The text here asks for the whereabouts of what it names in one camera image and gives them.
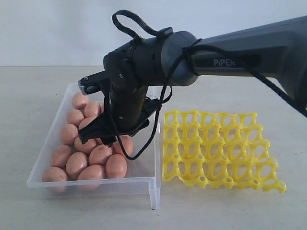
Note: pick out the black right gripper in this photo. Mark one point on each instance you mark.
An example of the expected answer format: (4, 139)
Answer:
(126, 112)

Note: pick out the brown egg packed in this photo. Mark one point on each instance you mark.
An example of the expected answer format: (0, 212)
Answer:
(99, 155)
(127, 143)

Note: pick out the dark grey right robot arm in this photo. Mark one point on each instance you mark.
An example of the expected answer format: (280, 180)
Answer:
(275, 54)

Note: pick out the brown egg third row middle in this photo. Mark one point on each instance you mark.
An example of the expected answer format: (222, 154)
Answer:
(87, 147)

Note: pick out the brown egg third row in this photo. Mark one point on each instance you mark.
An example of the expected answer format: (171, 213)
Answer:
(87, 147)
(68, 134)

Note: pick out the brown egg second row middle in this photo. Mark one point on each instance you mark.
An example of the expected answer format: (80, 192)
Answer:
(86, 121)

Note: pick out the brown egg second row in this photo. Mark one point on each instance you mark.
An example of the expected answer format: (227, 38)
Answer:
(86, 121)
(74, 117)

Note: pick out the brown egg back right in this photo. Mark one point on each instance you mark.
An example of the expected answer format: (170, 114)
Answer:
(102, 108)

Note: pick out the brown egg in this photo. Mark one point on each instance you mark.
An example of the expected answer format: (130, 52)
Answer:
(102, 108)
(55, 174)
(79, 101)
(116, 166)
(92, 109)
(93, 172)

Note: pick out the brown egg back middle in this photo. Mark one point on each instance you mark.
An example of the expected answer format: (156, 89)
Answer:
(92, 109)

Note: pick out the brown egg front right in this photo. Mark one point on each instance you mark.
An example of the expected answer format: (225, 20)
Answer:
(116, 166)

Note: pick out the brown egg second row left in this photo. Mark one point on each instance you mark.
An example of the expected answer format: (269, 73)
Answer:
(74, 117)

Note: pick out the brown egg third row left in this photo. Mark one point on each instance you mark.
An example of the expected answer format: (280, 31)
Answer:
(68, 134)

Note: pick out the brown egg fourth row middle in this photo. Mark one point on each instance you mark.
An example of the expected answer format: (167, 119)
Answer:
(76, 163)

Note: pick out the brown egg fourth row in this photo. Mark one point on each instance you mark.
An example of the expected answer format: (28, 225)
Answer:
(76, 163)
(60, 155)

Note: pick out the brown egg back left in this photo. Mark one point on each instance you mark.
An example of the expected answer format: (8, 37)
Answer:
(79, 101)

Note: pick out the brown egg front middle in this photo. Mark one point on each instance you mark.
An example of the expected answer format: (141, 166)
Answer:
(93, 172)

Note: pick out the brown egg fourth row left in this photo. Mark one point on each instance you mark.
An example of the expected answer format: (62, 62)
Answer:
(60, 155)

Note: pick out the clear plastic tray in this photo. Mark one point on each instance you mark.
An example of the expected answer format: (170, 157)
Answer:
(65, 167)

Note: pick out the brown egg front left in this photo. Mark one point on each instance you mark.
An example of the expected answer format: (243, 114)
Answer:
(55, 174)

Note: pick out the yellow plastic egg tray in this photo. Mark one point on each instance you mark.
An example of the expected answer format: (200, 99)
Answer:
(220, 149)

